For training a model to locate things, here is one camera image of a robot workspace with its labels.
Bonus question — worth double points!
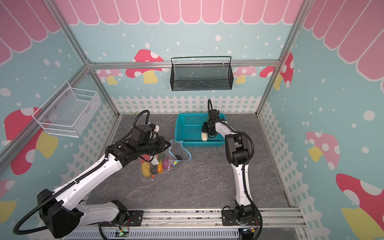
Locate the clear zip top bag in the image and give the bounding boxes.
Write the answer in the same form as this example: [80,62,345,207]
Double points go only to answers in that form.
[138,140,192,181]

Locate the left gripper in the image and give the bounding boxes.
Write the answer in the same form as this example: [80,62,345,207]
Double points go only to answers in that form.
[138,136,172,156]

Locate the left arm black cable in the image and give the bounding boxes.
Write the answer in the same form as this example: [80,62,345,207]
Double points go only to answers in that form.
[12,109,151,235]

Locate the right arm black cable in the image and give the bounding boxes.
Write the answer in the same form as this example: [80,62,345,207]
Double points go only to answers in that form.
[207,98,264,217]

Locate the red pepper toy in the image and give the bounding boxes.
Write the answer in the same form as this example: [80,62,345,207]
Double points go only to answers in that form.
[141,155,151,162]

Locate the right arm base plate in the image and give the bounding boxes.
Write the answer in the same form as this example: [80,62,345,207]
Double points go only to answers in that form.
[221,209,261,227]

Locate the yellow potato toy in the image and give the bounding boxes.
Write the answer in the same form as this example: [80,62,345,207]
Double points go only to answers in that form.
[141,162,152,178]

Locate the white radish toy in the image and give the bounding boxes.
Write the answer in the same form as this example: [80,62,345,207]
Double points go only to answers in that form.
[201,132,209,142]

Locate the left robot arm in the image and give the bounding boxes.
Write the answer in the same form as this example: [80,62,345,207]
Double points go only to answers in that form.
[13,124,171,239]

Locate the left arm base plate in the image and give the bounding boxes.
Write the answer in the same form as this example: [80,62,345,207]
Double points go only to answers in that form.
[101,210,144,227]

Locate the purple onion toy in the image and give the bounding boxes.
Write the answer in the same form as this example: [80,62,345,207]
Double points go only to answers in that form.
[162,159,173,170]

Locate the aluminium front rail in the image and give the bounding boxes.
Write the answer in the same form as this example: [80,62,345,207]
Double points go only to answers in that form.
[58,206,307,230]

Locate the teal plastic basket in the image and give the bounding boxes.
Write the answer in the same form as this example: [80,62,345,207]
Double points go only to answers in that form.
[175,113,225,148]

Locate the white wire wall basket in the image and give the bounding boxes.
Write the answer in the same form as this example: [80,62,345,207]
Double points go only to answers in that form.
[32,82,102,138]

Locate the orange carrot toy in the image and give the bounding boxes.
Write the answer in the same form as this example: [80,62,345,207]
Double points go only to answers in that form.
[158,163,164,173]

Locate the black mesh wall basket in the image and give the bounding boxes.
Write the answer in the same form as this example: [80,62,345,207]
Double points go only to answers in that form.
[170,56,234,92]

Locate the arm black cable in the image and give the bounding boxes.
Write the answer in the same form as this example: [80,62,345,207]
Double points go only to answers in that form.
[12,109,151,235]
[207,98,264,217]

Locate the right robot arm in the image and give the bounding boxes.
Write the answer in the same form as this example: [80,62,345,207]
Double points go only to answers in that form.
[202,110,256,225]

